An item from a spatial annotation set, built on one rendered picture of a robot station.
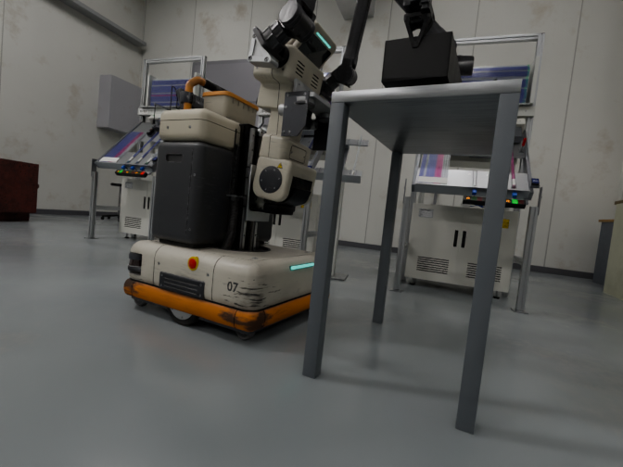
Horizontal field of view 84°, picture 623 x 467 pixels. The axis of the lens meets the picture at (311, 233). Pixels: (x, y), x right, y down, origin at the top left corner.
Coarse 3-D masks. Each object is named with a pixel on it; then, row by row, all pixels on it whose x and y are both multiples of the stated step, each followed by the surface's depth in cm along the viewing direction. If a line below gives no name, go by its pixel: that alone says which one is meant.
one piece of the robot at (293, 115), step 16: (288, 96) 127; (304, 96) 124; (320, 96) 127; (288, 112) 127; (304, 112) 124; (320, 112) 142; (288, 128) 127; (304, 128) 142; (320, 128) 150; (320, 144) 150
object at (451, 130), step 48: (336, 96) 95; (384, 96) 89; (432, 96) 83; (480, 96) 80; (336, 144) 95; (384, 144) 140; (432, 144) 131; (480, 144) 124; (336, 192) 96; (384, 240) 156; (480, 240) 79; (384, 288) 156; (480, 288) 79; (480, 336) 79
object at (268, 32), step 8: (280, 24) 119; (256, 32) 116; (264, 32) 117; (272, 32) 116; (280, 32) 116; (264, 40) 116; (272, 40) 116; (280, 40) 117; (288, 40) 120; (264, 48) 116; (272, 48) 118; (280, 48) 119; (280, 56) 123
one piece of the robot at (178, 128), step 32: (160, 128) 138; (192, 128) 130; (224, 128) 138; (256, 128) 148; (160, 160) 138; (192, 160) 130; (224, 160) 140; (256, 160) 152; (160, 192) 138; (192, 192) 130; (224, 192) 142; (160, 224) 138; (192, 224) 131; (224, 224) 145; (256, 224) 155
